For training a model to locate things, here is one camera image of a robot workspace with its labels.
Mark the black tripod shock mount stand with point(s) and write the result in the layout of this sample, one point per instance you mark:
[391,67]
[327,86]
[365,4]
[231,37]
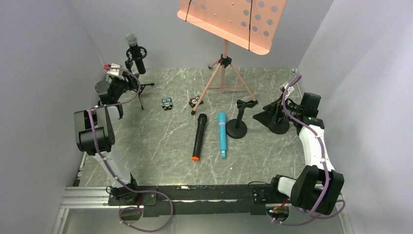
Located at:
[131,67]

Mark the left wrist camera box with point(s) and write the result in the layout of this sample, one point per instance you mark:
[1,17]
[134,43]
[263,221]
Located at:
[114,73]

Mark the blue owl toy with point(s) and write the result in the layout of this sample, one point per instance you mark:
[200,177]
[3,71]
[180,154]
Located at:
[167,103]

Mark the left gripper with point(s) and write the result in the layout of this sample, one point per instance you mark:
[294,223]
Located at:
[125,80]

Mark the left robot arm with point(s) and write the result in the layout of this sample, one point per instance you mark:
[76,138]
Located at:
[94,134]

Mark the pink music stand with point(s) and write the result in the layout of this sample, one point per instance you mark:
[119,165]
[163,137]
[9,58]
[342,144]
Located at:
[250,24]

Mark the black microphone orange end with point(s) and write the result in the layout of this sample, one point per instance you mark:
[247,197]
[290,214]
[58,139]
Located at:
[201,125]

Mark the black round base clip stand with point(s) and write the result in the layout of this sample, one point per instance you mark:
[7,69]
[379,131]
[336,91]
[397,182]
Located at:
[278,124]

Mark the blue microphone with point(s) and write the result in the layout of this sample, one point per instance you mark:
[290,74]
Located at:
[222,133]

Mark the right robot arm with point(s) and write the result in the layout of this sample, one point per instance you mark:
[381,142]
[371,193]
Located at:
[318,186]

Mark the black microphone silver mesh head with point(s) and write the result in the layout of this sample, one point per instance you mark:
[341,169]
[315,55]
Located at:
[135,51]

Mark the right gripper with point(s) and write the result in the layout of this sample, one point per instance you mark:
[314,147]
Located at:
[279,107]

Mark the brown owl toy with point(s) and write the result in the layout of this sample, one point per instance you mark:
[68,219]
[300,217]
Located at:
[193,101]

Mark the black round base mic stand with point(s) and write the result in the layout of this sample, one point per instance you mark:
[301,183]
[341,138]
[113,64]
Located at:
[236,128]

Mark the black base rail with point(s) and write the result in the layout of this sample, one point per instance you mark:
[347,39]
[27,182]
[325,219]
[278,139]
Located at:
[253,198]

